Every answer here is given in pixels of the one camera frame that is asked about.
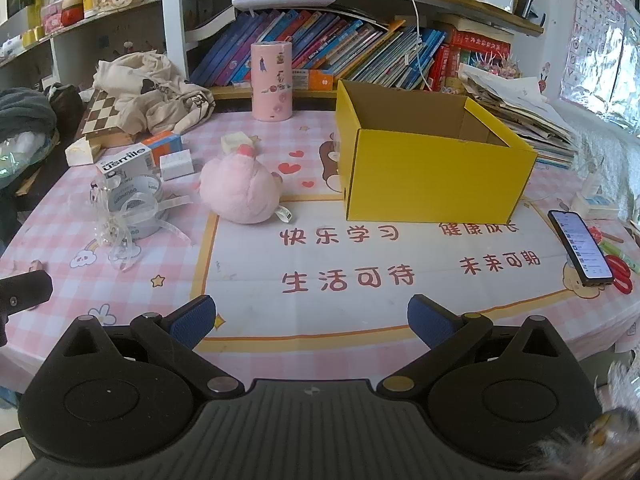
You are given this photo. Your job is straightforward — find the beige cloth bag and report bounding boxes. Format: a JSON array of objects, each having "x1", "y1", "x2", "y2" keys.
[{"x1": 92, "y1": 52, "x2": 217, "y2": 136}]

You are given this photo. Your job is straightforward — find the white orange toothbrush box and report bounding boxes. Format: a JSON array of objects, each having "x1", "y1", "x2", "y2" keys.
[
  {"x1": 292, "y1": 69, "x2": 335, "y2": 94},
  {"x1": 94, "y1": 131, "x2": 184, "y2": 177}
]

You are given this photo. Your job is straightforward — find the white cable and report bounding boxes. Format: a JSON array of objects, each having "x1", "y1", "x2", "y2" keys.
[{"x1": 352, "y1": 0, "x2": 432, "y2": 92}]

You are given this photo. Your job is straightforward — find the alphabet wall poster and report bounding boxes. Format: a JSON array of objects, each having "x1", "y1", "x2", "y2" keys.
[{"x1": 560, "y1": 0, "x2": 629, "y2": 111}]

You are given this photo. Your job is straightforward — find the small blue white box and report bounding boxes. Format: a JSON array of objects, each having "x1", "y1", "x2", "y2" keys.
[{"x1": 570, "y1": 190, "x2": 621, "y2": 221}]

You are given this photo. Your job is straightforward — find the crinkled clear plastic bag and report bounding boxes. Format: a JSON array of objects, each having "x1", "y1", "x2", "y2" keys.
[{"x1": 0, "y1": 130, "x2": 61, "y2": 187}]

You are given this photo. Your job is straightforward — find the wooden chessboard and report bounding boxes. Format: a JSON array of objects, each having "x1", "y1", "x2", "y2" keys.
[{"x1": 80, "y1": 89, "x2": 139, "y2": 149}]

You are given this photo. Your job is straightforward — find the stack of papers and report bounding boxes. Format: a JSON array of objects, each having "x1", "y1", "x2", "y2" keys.
[{"x1": 457, "y1": 62, "x2": 581, "y2": 171}]

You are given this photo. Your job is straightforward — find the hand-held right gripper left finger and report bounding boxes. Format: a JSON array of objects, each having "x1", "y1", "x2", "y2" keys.
[{"x1": 47, "y1": 295, "x2": 246, "y2": 399}]

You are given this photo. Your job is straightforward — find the white charger plug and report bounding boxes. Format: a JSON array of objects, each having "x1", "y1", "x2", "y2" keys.
[{"x1": 160, "y1": 150, "x2": 195, "y2": 181}]

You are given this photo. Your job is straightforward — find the pink stickered cylinder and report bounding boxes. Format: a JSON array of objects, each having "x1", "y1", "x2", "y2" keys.
[{"x1": 250, "y1": 41, "x2": 294, "y2": 122}]

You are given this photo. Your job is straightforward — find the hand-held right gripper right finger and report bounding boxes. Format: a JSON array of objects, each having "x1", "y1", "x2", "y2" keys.
[{"x1": 376, "y1": 294, "x2": 577, "y2": 398}]

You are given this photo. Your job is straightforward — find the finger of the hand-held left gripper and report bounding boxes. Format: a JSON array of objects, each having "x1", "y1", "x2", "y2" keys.
[{"x1": 0, "y1": 270, "x2": 54, "y2": 347}]

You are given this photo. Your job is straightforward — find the red scissors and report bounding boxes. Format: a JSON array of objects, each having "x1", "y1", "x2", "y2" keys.
[{"x1": 590, "y1": 227, "x2": 634, "y2": 294}]

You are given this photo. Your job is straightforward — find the pink plush toy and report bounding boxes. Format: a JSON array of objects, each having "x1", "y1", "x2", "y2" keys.
[{"x1": 199, "y1": 145, "x2": 293, "y2": 225}]

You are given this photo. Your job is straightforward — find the yellow cardboard box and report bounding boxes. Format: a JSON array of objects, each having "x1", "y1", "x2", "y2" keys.
[{"x1": 334, "y1": 79, "x2": 539, "y2": 223}]

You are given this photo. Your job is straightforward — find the cream torn paper box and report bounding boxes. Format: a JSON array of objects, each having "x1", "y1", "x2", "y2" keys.
[{"x1": 65, "y1": 137, "x2": 103, "y2": 167}]

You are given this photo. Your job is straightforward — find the cream foam block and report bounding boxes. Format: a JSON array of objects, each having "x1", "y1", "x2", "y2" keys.
[{"x1": 221, "y1": 131, "x2": 254, "y2": 156}]

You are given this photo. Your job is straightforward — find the black smartphone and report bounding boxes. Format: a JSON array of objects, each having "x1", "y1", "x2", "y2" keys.
[{"x1": 547, "y1": 209, "x2": 615, "y2": 287}]

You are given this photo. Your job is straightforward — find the silver foil sheet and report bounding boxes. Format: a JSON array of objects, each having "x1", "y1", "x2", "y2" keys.
[{"x1": 607, "y1": 20, "x2": 640, "y2": 137}]

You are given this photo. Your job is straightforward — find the fluffy grey sleeve cuff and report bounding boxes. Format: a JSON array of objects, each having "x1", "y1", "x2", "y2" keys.
[{"x1": 520, "y1": 360, "x2": 640, "y2": 480}]

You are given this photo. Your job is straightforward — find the white ribbon pearl bow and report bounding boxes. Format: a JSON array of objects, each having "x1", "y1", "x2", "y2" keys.
[{"x1": 70, "y1": 180, "x2": 194, "y2": 273}]

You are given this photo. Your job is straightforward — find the dark cloth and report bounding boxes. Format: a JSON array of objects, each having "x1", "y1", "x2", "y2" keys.
[{"x1": 0, "y1": 180, "x2": 32, "y2": 243}]

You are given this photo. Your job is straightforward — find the grey blanket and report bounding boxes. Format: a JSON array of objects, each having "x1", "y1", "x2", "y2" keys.
[{"x1": 0, "y1": 87, "x2": 59, "y2": 141}]

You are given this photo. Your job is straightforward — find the dark brown bag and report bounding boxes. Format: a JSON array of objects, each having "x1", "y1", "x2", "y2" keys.
[{"x1": 45, "y1": 82, "x2": 85, "y2": 136}]

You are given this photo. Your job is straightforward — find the row of colourful books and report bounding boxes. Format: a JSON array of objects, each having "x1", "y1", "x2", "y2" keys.
[{"x1": 189, "y1": 7, "x2": 513, "y2": 94}]

